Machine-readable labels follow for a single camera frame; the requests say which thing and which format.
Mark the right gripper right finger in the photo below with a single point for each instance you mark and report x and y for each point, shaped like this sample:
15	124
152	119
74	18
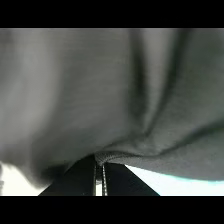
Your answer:
128	183

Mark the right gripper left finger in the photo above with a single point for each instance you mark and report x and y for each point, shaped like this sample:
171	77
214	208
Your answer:
75	181

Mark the dark green shirt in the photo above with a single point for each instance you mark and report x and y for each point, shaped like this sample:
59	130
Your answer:
100	90

